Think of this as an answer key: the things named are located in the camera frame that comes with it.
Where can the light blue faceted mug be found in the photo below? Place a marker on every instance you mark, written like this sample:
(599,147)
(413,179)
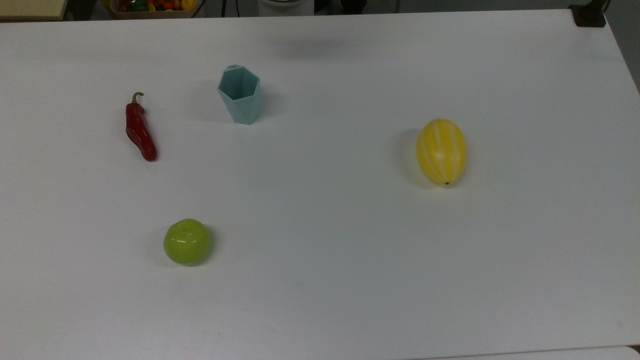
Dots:
(241,95)

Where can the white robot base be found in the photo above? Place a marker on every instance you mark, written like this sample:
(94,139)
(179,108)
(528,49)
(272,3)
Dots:
(285,5)

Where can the yellow striped melon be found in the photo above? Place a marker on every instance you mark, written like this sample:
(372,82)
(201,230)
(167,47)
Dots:
(442,151)

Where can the green apple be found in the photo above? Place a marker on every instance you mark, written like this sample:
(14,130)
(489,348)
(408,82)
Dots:
(187,242)

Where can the red chili pepper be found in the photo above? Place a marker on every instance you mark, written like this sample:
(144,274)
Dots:
(138,130)

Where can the box of toy vegetables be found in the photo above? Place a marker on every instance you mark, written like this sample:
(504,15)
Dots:
(152,7)

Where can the black table clamp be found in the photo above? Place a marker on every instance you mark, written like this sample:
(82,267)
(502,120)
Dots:
(589,15)

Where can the light wooden board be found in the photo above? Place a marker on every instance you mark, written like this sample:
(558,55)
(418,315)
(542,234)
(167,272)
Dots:
(30,8)

